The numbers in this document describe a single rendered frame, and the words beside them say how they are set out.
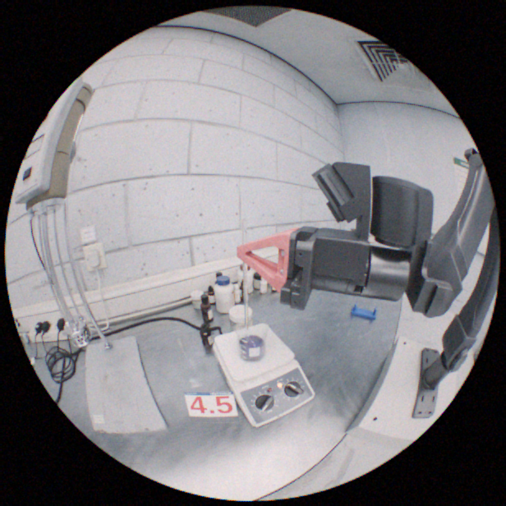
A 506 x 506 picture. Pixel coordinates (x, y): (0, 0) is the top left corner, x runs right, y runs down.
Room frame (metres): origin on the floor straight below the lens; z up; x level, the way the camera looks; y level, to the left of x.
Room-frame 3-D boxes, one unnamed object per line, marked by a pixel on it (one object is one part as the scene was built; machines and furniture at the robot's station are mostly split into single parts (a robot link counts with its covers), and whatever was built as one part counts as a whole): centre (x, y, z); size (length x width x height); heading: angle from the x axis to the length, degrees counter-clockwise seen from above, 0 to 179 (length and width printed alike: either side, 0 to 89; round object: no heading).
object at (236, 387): (0.19, -0.01, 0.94); 0.22 x 0.13 x 0.08; 26
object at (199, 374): (0.19, 0.13, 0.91); 0.06 x 0.06 x 0.02
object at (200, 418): (0.10, 0.07, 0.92); 0.09 x 0.06 x 0.04; 101
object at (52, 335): (0.06, 0.72, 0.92); 0.40 x 0.06 x 0.04; 129
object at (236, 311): (0.35, 0.03, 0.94); 0.06 x 0.06 x 0.08
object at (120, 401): (0.09, 0.32, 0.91); 0.30 x 0.20 x 0.01; 39
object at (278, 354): (0.21, 0.00, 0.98); 0.12 x 0.12 x 0.01; 26
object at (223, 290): (0.47, 0.09, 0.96); 0.06 x 0.06 x 0.11
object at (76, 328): (0.09, 0.33, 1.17); 0.07 x 0.07 x 0.25
